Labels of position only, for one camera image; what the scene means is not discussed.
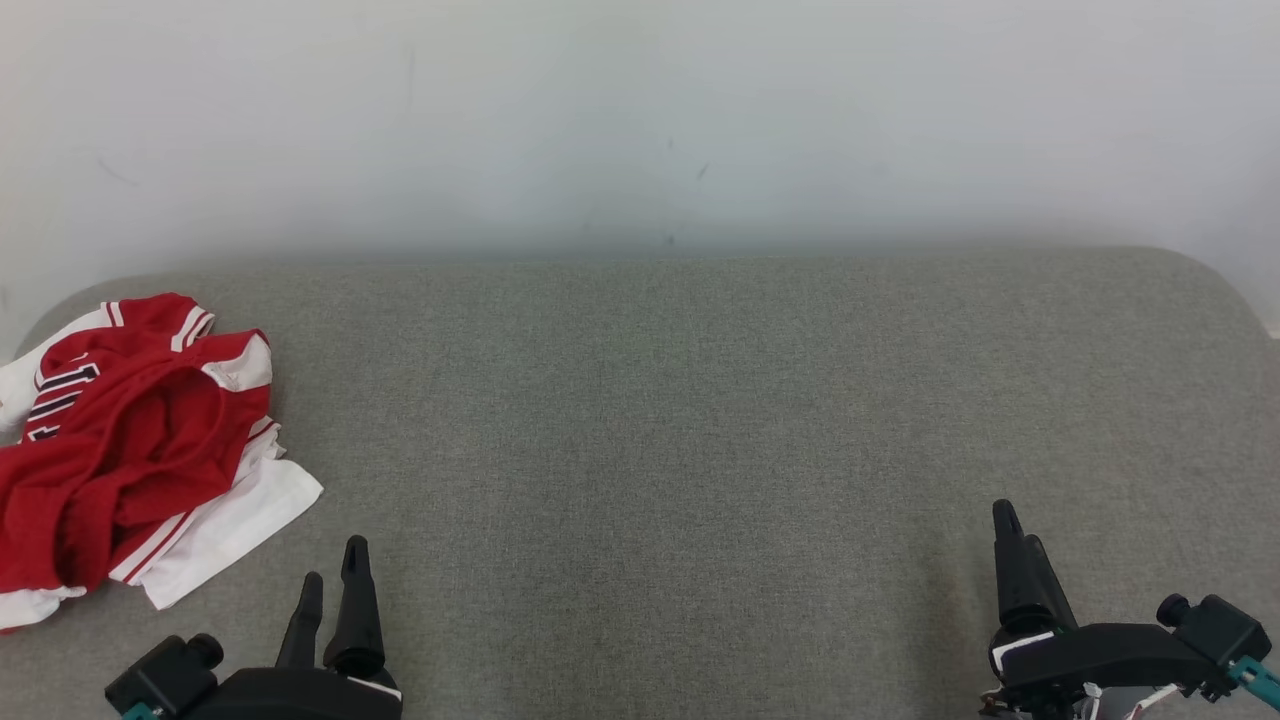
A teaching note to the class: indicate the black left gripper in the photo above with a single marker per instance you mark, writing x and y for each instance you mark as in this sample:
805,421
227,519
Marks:
290,695

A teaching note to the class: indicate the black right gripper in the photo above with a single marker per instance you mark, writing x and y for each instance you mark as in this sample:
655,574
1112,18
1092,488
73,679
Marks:
1100,655

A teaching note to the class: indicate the red and white basketball jersey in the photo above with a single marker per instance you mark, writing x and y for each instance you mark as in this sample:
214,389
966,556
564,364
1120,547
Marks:
250,510

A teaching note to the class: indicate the red shorts with white trim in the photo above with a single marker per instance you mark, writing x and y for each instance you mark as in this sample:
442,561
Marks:
120,470

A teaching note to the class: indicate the grey fabric sofa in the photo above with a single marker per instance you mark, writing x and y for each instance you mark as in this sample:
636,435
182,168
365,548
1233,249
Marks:
700,450

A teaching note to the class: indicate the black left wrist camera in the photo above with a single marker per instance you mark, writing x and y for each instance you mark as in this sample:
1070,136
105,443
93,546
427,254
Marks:
165,675

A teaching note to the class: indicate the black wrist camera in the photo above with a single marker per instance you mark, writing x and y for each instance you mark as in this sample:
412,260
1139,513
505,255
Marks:
165,675
1220,630

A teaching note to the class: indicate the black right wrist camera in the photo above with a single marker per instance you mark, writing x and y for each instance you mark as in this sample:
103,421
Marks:
1220,630

